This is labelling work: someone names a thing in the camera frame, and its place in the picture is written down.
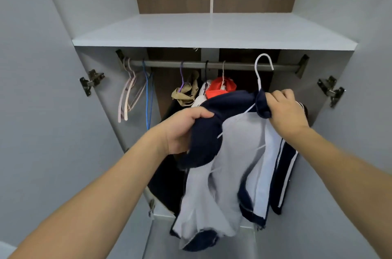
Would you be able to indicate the brass rod bracket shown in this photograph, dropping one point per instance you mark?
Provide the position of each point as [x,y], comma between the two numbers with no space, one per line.
[120,56]
[302,66]

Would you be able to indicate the beige hanger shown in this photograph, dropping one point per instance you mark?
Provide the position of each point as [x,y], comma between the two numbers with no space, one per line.
[223,72]

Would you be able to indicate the khaki and black jacket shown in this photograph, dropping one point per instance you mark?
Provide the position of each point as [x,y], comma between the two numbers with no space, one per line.
[165,182]

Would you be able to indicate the metal hanging rod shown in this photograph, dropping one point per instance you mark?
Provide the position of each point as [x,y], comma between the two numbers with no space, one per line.
[239,66]

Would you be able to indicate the white wardrobe shelf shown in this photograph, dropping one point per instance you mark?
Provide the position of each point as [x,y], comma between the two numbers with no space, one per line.
[214,30]

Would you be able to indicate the white jacket with red stripes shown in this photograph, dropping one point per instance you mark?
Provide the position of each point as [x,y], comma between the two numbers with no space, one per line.
[200,97]

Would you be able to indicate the person's right hand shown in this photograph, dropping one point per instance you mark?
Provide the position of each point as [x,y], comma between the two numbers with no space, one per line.
[286,115]

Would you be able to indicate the person's left forearm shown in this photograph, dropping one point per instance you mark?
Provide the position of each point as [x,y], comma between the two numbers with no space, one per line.
[92,206]

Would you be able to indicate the person's left hand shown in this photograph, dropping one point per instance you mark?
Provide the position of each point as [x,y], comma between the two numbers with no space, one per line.
[181,132]

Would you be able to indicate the navy and white jacket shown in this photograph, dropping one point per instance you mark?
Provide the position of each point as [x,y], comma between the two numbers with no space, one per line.
[220,170]

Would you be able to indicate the red and white jacket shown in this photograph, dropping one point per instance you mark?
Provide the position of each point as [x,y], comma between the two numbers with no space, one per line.
[220,89]

